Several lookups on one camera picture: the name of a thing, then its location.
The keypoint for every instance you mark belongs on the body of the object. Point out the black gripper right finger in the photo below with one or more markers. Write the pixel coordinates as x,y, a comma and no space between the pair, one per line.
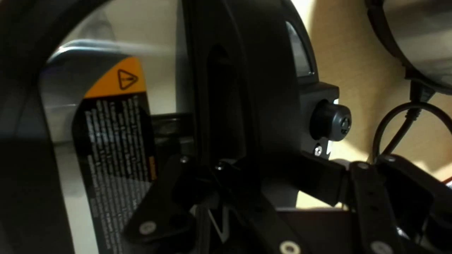
377,212

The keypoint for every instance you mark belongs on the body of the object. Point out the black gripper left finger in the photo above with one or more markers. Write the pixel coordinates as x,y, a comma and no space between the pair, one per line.
235,216

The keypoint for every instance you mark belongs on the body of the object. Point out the steel pressure cooker pot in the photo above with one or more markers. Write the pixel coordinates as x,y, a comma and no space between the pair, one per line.
425,37

